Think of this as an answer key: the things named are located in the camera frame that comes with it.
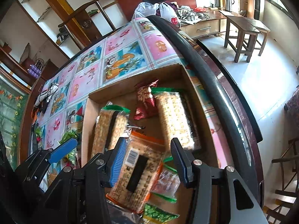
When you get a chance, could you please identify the clear green edge snack packet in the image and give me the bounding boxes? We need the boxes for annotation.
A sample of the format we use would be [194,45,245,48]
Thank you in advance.
[151,162,180,203]

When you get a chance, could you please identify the orange cracker pack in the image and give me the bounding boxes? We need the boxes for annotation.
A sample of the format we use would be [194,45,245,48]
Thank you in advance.
[107,131,165,213]

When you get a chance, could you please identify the green yellow snack packet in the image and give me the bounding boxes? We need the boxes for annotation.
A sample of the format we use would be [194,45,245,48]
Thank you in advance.
[142,203,180,224]

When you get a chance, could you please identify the green cracker pack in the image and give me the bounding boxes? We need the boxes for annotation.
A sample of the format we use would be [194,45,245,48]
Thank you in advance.
[152,88,201,151]
[91,102,131,157]

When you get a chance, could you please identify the dark red snack bag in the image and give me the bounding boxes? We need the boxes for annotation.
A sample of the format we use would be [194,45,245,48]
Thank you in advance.
[133,79,159,120]

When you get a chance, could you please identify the small green candy packet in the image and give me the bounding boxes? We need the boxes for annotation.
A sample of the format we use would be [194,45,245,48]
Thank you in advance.
[59,130,79,168]

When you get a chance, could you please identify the cardboard box tray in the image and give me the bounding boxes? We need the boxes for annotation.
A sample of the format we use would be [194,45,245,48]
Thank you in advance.
[81,64,218,223]

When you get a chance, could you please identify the patterned scarf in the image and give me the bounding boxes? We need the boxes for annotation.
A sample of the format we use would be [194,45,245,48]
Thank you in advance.
[31,83,59,123]

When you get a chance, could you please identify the purple bottles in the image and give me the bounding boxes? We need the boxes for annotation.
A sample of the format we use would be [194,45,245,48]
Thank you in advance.
[27,64,42,78]

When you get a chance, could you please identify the wooden stool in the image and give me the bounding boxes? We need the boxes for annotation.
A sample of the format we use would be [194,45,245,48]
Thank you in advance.
[224,15,271,63]

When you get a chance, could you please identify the floral plastic tablecloth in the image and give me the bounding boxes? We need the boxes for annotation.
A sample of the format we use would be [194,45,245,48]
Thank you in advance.
[31,18,232,167]

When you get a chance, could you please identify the wooden chair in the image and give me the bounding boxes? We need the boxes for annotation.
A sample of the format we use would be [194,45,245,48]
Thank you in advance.
[58,0,117,50]

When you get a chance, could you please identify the metal kettle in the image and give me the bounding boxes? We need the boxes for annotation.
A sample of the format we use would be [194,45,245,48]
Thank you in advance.
[224,0,235,12]

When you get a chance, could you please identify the white plastic bag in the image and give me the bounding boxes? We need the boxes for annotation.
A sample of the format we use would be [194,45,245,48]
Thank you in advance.
[132,2,181,25]

